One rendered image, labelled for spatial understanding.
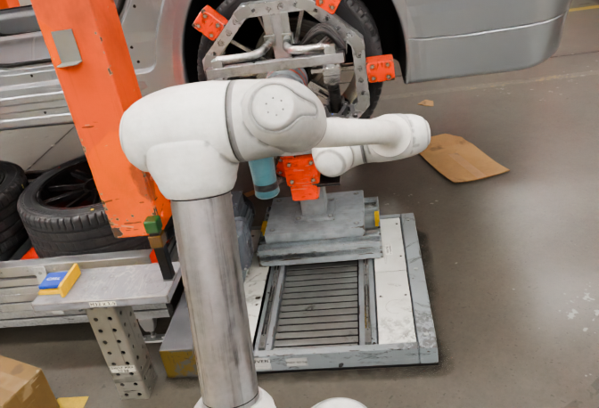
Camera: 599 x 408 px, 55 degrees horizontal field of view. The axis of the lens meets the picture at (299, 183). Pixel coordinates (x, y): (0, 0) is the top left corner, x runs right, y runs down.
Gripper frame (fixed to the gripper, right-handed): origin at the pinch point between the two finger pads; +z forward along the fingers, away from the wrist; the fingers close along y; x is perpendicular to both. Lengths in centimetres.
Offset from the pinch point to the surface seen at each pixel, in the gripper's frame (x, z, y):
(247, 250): -51, 2, -38
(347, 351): -75, -26, -5
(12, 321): -68, -8, -131
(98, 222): -36, 5, -91
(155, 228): -19, -32, -53
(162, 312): -68, -8, -71
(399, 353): -77, -26, 12
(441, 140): -81, 143, 47
